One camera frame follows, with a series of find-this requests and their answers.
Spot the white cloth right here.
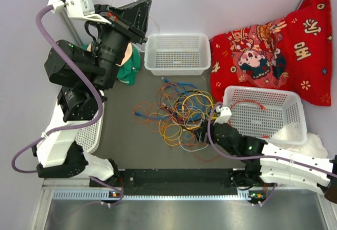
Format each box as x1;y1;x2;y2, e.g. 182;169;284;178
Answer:
275;133;328;158

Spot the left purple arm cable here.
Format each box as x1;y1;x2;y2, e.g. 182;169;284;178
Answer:
11;5;124;198

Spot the white basket left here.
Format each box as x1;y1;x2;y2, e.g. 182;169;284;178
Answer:
56;101;103;154

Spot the orange thin cable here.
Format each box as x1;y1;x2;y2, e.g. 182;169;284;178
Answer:
133;81;222;162

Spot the white basket back centre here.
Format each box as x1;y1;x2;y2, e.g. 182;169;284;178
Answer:
144;33;211;76

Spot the white basket right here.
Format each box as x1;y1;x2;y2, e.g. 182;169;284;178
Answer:
223;86;307;145

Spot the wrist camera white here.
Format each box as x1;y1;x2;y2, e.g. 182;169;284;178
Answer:
214;106;232;124
47;0;112;25

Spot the blue cable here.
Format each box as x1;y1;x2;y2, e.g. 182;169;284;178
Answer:
134;77;214;141

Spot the white basket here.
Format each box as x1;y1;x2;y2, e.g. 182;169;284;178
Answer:
56;101;103;154
223;86;307;145
144;33;211;76

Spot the peach bucket hat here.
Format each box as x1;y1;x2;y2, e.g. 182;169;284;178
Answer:
84;43;133;67

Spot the red printed pillow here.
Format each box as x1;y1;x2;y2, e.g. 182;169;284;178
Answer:
210;0;333;106

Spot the white slotted cable duct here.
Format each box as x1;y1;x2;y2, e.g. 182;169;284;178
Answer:
53;189;264;201

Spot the green cloth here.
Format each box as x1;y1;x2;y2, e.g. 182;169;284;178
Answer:
81;44;142;86

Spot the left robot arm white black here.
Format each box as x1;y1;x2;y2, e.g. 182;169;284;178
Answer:
34;0;152;186

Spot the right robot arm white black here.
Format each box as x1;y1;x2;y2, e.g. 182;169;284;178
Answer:
194;121;336;203

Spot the black base bar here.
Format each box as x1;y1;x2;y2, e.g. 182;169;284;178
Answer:
89;168;253;196

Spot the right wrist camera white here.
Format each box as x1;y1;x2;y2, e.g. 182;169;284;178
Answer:
214;106;232;124

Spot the black cable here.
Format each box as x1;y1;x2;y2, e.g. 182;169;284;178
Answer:
176;89;211;125

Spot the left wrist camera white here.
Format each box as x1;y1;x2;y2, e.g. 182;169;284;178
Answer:
47;0;112;25

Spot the red ethernet cable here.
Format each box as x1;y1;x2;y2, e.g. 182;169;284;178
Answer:
228;98;271;139

